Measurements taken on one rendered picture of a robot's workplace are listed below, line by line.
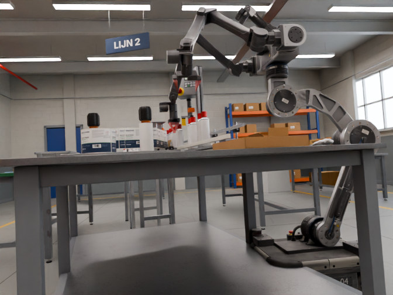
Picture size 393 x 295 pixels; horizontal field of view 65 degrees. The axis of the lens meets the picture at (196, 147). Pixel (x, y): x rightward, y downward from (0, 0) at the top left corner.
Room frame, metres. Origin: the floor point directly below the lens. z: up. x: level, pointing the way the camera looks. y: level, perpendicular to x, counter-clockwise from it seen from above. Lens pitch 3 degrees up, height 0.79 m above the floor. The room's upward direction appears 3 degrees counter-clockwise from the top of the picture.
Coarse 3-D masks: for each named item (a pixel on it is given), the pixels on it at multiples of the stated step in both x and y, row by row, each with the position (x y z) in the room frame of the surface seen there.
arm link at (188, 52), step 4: (180, 52) 1.46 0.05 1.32; (184, 52) 1.47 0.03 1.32; (188, 52) 1.47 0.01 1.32; (192, 52) 1.48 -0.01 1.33; (180, 56) 1.46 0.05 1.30; (184, 56) 1.46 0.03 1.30; (188, 56) 1.46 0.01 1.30; (192, 56) 1.48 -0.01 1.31; (184, 60) 1.47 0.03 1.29; (188, 60) 1.47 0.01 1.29; (192, 60) 1.49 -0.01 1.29
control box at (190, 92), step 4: (180, 84) 2.27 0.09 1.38; (184, 88) 2.26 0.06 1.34; (188, 88) 2.25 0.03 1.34; (192, 88) 2.24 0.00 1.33; (184, 92) 2.26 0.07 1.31; (188, 92) 2.25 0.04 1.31; (192, 92) 2.25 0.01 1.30; (196, 92) 2.24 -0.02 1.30; (180, 96) 2.28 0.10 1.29; (184, 96) 2.27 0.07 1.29; (188, 96) 2.27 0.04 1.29; (192, 96) 2.27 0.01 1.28
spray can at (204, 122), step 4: (204, 112) 1.76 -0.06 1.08; (204, 116) 1.76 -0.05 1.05; (200, 120) 1.77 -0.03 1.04; (204, 120) 1.76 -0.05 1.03; (208, 120) 1.77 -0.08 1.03; (200, 124) 1.78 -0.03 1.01; (204, 124) 1.76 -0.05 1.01; (208, 124) 1.77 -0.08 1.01; (204, 128) 1.76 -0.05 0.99; (208, 128) 1.76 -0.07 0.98; (204, 132) 1.76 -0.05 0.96; (208, 132) 1.76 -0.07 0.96; (204, 136) 1.76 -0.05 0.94; (208, 136) 1.76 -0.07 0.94; (204, 144) 1.76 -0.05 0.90; (208, 144) 1.76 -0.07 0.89
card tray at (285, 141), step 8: (264, 136) 1.07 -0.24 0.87; (272, 136) 1.08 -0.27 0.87; (280, 136) 1.09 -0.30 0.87; (288, 136) 1.10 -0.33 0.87; (296, 136) 1.11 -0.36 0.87; (304, 136) 1.13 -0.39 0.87; (216, 144) 1.29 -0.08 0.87; (224, 144) 1.21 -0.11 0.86; (232, 144) 1.14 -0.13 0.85; (240, 144) 1.08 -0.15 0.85; (248, 144) 1.05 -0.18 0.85; (256, 144) 1.06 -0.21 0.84; (264, 144) 1.07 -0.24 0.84; (272, 144) 1.08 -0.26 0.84; (280, 144) 1.09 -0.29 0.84; (288, 144) 1.10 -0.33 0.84; (296, 144) 1.11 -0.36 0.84; (304, 144) 1.12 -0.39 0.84
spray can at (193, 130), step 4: (192, 120) 1.95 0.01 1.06; (192, 124) 1.94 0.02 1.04; (192, 128) 1.94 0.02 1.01; (192, 132) 1.94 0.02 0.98; (196, 132) 1.95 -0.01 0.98; (192, 136) 1.94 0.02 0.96; (196, 136) 1.95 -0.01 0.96; (192, 140) 1.94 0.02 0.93; (196, 140) 1.95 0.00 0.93; (192, 148) 1.95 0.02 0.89
